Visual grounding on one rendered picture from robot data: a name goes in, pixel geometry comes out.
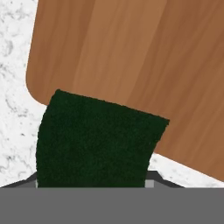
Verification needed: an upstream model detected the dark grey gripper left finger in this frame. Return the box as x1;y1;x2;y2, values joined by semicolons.
3;171;39;189

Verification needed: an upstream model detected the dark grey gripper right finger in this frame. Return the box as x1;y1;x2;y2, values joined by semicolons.
144;171;185;189

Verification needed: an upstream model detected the wooden cutting board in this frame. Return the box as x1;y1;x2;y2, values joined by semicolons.
25;0;224;183

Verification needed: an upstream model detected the dark green sponge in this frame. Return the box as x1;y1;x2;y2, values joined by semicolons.
35;88;171;189

